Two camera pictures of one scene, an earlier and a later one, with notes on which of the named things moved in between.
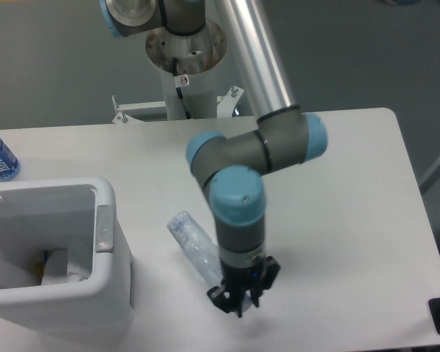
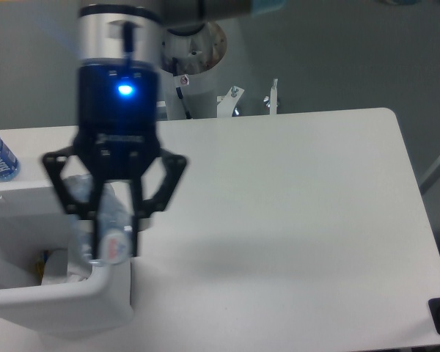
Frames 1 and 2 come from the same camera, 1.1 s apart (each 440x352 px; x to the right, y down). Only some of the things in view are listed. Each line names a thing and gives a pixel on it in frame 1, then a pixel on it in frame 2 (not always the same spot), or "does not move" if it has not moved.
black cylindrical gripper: [239, 281] → [117, 132]
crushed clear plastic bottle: [202, 248] → [116, 221]
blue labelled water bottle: [1, 164] does not move
